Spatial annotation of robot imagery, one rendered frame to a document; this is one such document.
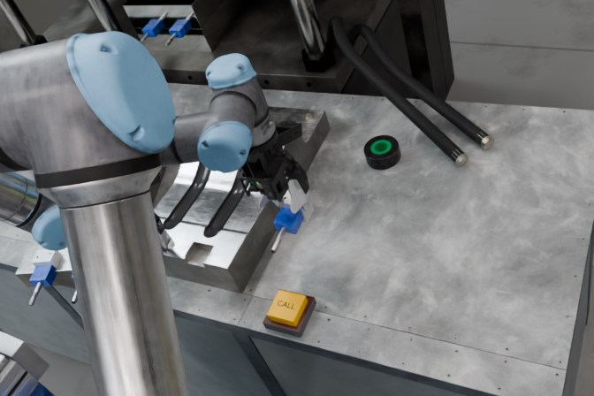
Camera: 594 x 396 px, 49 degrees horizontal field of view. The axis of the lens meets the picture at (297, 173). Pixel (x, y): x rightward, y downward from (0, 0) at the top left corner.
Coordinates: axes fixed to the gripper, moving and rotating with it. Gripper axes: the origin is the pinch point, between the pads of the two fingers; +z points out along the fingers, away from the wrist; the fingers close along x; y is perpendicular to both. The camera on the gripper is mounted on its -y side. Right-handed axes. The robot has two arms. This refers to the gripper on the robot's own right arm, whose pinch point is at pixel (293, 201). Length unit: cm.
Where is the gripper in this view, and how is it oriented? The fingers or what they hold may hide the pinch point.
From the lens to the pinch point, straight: 128.3
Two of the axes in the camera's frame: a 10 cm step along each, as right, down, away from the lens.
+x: 8.8, 1.1, -4.6
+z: 2.7, 6.8, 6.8
